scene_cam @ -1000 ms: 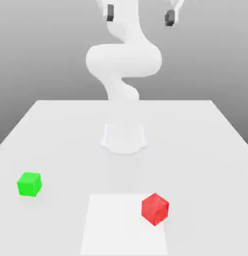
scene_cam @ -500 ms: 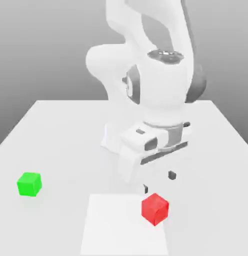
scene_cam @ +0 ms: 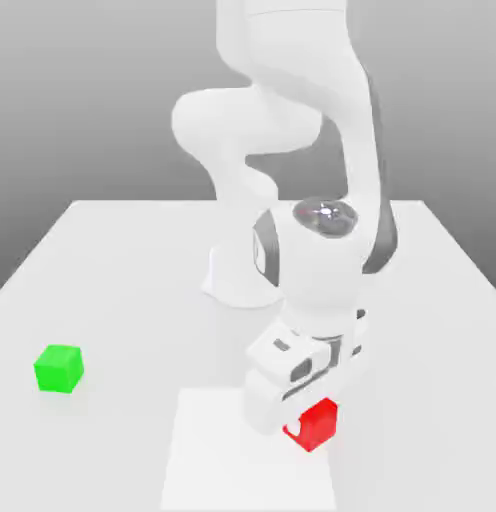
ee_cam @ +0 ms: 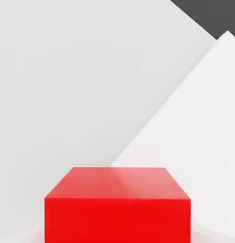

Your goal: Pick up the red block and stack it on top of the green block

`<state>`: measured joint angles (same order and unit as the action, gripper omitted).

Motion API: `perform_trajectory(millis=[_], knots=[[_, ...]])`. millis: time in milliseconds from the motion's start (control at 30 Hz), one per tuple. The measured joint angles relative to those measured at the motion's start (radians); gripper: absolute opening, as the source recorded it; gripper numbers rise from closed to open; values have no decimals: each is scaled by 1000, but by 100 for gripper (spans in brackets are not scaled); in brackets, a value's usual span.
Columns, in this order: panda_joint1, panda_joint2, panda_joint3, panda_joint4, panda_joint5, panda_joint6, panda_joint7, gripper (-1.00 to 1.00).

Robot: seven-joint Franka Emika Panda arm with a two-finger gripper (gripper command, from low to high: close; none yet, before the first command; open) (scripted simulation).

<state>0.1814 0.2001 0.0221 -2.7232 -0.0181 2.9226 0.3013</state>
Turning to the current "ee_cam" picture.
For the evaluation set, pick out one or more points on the small red cube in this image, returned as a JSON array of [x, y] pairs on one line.
[[117, 218]]

